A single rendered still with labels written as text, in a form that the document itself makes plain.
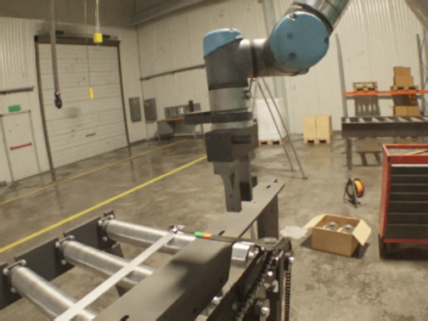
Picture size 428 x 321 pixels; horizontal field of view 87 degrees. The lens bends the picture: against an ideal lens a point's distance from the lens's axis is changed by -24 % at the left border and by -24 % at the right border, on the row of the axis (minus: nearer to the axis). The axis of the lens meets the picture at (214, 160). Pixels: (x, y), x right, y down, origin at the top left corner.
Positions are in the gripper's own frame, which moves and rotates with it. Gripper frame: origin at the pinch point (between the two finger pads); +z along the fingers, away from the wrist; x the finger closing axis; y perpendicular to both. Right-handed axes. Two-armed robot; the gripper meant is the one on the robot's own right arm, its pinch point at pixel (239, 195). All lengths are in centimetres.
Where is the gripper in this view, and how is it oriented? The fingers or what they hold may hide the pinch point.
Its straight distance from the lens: 56.2
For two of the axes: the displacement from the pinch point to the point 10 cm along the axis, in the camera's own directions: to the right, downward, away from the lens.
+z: 1.1, 9.7, 2.0
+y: 8.7, 0.0, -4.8
